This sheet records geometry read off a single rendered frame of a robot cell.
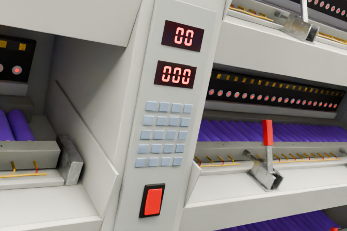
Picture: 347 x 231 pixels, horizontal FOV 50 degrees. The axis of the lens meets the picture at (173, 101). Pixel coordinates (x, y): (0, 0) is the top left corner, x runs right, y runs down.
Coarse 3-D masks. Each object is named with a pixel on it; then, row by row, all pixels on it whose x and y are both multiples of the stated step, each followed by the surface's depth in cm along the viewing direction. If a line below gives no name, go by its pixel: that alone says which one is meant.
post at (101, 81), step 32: (192, 0) 35; (224, 0) 37; (64, 64) 45; (96, 64) 38; (128, 64) 33; (96, 96) 37; (128, 96) 33; (96, 128) 37; (128, 128) 34; (192, 160) 39
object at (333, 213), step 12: (288, 216) 80; (300, 216) 82; (312, 216) 84; (324, 216) 86; (336, 216) 89; (228, 228) 69; (240, 228) 71; (252, 228) 72; (264, 228) 74; (276, 228) 74; (288, 228) 77; (300, 228) 77; (312, 228) 79; (324, 228) 81; (336, 228) 71
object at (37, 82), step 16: (0, 32) 44; (16, 32) 45; (32, 32) 46; (48, 48) 48; (32, 64) 47; (48, 64) 48; (224, 64) 66; (32, 80) 48; (48, 80) 49; (288, 80) 78; (304, 80) 81; (32, 96) 48
